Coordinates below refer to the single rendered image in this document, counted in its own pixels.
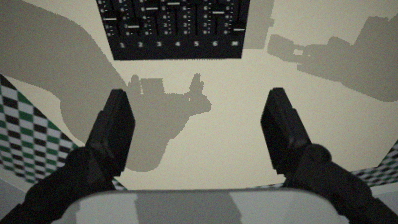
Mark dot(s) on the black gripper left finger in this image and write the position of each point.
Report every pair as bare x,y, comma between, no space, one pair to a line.
88,169

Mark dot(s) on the black lighting desk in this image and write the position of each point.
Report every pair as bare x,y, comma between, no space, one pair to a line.
201,29

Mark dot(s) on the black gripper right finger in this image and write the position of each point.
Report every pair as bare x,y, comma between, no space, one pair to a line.
310,167

